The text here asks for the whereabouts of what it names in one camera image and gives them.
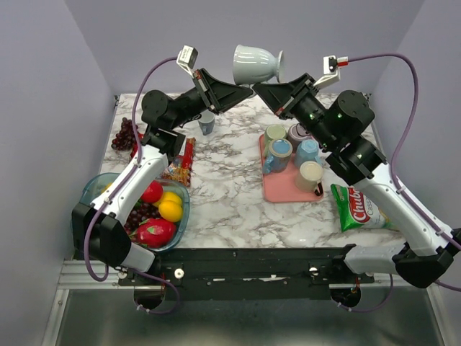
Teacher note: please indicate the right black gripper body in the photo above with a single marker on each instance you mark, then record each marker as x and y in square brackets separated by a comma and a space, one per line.
[302, 107]

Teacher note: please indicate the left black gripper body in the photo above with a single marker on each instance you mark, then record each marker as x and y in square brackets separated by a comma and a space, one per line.
[203, 91]

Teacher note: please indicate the dark blue-grey mug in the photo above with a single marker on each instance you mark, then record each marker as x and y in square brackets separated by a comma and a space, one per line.
[206, 122]

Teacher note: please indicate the grey-blue mug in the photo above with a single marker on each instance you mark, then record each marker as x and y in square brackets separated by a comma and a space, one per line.
[256, 65]

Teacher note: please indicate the blue butterfly mug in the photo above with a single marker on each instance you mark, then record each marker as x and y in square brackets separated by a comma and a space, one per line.
[278, 156]

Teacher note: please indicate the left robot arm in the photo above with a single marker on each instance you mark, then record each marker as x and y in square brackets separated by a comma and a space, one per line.
[98, 227]

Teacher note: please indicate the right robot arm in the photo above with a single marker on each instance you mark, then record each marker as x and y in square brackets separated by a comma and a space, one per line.
[430, 245]

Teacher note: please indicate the purple mug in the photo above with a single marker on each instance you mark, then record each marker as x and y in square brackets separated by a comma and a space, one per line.
[296, 134]

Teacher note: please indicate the light green mug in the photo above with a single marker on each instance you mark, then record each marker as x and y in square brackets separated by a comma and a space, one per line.
[273, 132]

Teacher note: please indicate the light blue faceted mug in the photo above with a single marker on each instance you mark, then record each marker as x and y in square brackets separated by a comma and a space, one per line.
[307, 150]

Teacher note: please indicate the cream mug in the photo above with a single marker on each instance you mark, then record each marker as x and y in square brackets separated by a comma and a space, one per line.
[309, 178]

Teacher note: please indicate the red candy bag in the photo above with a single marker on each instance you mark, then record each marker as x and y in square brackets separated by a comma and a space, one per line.
[180, 170]

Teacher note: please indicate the pink tray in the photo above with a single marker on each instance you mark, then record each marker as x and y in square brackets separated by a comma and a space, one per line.
[280, 187]

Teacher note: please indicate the dark grapes on table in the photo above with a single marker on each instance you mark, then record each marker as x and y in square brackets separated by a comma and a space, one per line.
[124, 139]

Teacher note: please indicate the yellow lemon upper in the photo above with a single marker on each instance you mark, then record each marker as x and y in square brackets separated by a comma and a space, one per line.
[168, 196]

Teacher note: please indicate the yellow lemon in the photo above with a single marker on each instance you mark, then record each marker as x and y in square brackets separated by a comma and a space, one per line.
[168, 196]
[170, 211]

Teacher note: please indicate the green cassava chips bag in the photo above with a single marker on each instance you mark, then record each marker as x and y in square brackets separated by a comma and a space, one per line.
[357, 211]

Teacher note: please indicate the red apple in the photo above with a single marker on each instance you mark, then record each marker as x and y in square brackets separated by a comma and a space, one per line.
[153, 193]

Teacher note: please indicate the yellow lemon lower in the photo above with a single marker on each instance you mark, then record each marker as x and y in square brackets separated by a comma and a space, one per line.
[170, 211]

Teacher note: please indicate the orange fruit in bowl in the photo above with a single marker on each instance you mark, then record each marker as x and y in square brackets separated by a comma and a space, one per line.
[106, 187]

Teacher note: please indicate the purple grapes in bowl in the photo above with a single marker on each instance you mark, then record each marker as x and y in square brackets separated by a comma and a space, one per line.
[140, 213]

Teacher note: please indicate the teal plastic fruit bowl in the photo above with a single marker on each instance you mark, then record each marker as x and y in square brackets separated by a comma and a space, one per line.
[179, 189]

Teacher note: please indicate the red dragon fruit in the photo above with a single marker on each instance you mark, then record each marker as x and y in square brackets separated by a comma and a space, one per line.
[155, 232]

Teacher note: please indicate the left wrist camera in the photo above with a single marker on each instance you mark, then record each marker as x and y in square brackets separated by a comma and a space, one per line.
[186, 58]

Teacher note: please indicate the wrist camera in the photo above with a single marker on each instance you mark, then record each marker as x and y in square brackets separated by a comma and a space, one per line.
[331, 71]
[186, 58]

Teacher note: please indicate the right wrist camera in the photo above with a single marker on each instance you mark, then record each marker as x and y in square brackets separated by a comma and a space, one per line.
[331, 71]

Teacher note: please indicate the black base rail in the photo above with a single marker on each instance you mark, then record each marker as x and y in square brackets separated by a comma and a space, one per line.
[248, 274]

